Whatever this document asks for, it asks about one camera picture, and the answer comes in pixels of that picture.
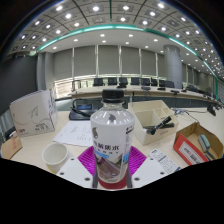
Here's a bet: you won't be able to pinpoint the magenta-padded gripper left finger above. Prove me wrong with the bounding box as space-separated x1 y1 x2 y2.
55 145 98 189

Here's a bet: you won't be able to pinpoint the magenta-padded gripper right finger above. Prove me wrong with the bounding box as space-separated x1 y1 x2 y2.
128 145 166 189

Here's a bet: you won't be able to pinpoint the clear water bottle black cap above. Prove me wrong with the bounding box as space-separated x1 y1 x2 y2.
90 88 136 188

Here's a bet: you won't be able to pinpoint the white printed paper sheet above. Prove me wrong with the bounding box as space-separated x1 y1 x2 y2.
52 119 101 148

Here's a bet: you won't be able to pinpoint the black marker pen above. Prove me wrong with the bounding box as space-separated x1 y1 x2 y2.
145 115 175 136

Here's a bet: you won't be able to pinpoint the white desk organizer box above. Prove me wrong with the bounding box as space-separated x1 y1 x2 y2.
128 99 180 146

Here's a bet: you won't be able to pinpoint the black desk conference console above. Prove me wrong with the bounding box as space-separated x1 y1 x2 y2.
68 98 98 121

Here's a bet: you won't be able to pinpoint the brown cardboard box red label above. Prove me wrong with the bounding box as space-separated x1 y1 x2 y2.
172 121 224 167

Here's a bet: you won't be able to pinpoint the grey-green eraser block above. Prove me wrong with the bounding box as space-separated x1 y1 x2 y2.
198 134 212 153

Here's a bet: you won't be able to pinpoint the large white paper carton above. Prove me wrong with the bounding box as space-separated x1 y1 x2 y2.
9 89 59 138

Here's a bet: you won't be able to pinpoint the long curved conference desk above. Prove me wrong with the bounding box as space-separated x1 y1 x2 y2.
68 84 221 108

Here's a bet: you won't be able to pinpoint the flat brown cardboard sheet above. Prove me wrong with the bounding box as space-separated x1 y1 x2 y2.
0 134 24 160

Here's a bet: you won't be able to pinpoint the row of black office chairs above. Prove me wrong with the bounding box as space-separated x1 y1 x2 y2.
92 76 176 89

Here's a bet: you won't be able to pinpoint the black desk microphone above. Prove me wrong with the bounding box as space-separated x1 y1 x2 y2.
206 103 218 117

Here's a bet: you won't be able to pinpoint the round ceiling lights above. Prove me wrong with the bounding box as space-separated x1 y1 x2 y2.
11 0 224 78

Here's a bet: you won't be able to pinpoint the white mug yellow handle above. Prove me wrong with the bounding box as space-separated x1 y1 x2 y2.
41 142 70 174

